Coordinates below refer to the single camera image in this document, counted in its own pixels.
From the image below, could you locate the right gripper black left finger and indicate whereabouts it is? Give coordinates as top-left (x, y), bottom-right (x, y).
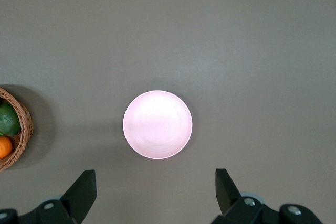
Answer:
top-left (35, 169), bottom-right (97, 224)

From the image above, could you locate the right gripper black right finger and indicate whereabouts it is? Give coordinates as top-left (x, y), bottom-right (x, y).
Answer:
top-left (214, 168), bottom-right (263, 224)

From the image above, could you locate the brown wicker basket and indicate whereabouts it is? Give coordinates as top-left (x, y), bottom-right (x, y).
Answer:
top-left (0, 87), bottom-right (34, 172)

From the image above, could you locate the orange tangerine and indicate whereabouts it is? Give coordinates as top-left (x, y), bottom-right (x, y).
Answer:
top-left (0, 136), bottom-right (13, 159)

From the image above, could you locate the green avocado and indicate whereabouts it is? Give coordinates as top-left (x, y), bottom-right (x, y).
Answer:
top-left (0, 102), bottom-right (21, 137)

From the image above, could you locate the pink round plate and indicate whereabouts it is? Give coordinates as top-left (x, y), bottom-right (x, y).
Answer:
top-left (122, 90), bottom-right (193, 159)

